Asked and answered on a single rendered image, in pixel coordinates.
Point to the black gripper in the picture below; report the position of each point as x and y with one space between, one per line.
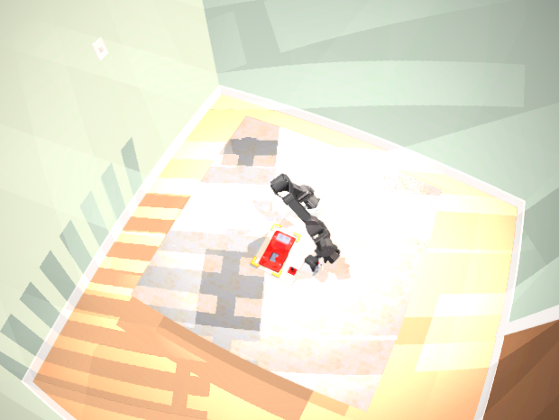
314 260

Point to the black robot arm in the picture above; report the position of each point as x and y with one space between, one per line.
296 196

